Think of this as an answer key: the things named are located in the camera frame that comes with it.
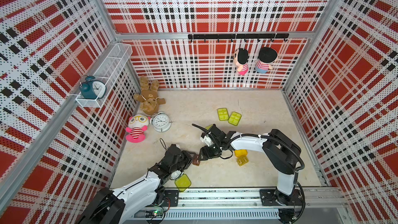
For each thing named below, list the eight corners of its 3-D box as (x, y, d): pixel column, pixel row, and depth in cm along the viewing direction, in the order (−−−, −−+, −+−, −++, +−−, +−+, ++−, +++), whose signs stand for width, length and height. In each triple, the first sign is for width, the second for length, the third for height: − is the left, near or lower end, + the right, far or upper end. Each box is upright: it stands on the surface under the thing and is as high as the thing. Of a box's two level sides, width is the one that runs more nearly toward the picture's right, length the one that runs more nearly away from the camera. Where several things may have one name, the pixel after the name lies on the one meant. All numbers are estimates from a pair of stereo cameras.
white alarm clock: (149, 132, 99) (147, 129, 95) (154, 115, 108) (152, 111, 104) (170, 132, 99) (169, 129, 95) (173, 115, 108) (172, 111, 104)
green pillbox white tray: (227, 122, 105) (227, 120, 103) (232, 112, 110) (232, 111, 108) (237, 126, 103) (237, 124, 101) (241, 116, 108) (242, 114, 106)
